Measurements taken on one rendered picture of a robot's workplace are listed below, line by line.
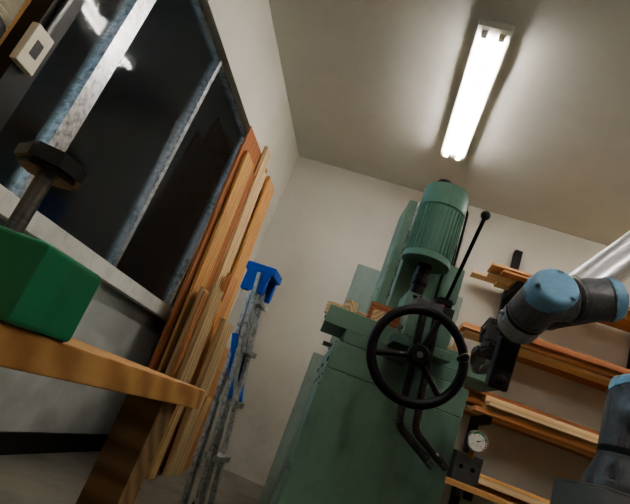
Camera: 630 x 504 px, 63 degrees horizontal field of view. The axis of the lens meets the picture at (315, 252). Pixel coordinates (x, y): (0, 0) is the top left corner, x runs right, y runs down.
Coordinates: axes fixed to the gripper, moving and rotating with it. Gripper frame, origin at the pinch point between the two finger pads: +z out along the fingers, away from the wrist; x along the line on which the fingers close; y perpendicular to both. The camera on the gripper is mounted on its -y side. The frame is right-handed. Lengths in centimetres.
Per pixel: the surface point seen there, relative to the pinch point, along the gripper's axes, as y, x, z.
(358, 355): 10.5, 25.9, 31.5
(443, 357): 13.6, 2.8, 20.5
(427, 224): 65, 16, 22
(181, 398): -49, 52, -53
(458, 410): 5.9, -8.2, 33.7
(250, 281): 67, 80, 101
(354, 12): 217, 82, 33
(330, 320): 17, 38, 29
